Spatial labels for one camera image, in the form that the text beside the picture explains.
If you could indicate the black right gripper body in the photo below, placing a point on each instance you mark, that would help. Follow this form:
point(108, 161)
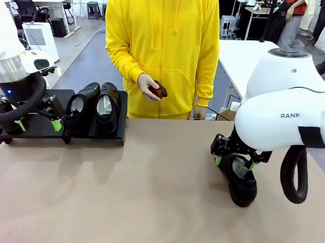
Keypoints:
point(239, 149)

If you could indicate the wood top desk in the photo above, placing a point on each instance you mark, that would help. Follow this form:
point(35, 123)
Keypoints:
point(262, 9)

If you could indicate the large white table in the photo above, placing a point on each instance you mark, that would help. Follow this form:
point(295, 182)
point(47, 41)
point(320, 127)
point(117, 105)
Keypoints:
point(234, 62)

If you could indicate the mannequin with red shirt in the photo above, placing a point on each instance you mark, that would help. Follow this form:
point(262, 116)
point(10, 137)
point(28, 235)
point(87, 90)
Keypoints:
point(291, 30)

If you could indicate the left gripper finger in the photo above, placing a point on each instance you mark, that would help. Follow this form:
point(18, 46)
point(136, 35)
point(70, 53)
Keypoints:
point(20, 126)
point(54, 109)

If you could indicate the black hanging garment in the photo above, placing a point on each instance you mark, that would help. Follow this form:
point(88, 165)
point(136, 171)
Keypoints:
point(278, 27)

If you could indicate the brown cardboard box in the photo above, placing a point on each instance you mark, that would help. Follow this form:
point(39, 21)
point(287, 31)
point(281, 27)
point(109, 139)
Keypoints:
point(226, 114)

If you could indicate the person's right hand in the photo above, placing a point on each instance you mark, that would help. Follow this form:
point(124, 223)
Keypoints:
point(146, 85)

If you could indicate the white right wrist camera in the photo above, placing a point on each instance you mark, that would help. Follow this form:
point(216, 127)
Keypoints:
point(235, 106)

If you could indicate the brown wooden shoe brush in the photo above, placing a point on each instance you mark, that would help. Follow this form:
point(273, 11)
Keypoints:
point(159, 92)

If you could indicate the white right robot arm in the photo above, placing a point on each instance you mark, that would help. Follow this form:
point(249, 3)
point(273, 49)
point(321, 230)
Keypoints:
point(281, 85)

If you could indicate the grey step stool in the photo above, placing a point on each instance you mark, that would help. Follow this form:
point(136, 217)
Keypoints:
point(94, 7)

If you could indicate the person's left forearm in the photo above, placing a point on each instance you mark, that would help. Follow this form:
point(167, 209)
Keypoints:
point(207, 83)

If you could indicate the person's left hand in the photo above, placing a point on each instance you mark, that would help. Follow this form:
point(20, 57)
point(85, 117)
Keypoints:
point(199, 112)

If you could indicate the black leather dress shoe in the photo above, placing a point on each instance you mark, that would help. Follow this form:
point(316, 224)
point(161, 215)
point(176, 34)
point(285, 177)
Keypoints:
point(106, 125)
point(71, 123)
point(242, 193)

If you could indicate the person's right forearm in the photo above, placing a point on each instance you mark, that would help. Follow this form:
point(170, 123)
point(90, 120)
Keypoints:
point(124, 64)

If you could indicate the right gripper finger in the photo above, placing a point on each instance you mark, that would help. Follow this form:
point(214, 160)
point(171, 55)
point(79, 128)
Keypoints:
point(217, 147)
point(262, 157)

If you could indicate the white air purifier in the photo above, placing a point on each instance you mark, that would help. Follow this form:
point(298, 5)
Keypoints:
point(45, 48)

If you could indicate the person in yellow hoodie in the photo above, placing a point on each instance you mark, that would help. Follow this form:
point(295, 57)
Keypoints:
point(167, 47)

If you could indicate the cream hanging garment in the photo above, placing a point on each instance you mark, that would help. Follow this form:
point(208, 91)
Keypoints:
point(310, 14)

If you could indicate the white computer case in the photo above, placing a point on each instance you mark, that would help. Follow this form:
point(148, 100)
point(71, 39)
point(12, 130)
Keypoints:
point(227, 25)

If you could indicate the black computer tower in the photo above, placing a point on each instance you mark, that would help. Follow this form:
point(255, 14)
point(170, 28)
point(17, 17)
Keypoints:
point(59, 27)

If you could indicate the black pole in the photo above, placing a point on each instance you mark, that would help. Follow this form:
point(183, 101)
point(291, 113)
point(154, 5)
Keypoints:
point(267, 23)

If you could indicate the black office chair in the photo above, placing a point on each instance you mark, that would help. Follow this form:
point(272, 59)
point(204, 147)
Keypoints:
point(25, 6)

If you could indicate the grey storage bin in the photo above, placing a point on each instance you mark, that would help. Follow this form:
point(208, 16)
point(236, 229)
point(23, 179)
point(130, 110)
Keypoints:
point(297, 44)

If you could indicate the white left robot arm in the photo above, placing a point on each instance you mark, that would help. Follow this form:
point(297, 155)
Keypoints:
point(7, 41)

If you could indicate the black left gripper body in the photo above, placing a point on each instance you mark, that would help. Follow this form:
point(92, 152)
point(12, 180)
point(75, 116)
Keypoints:
point(14, 92)

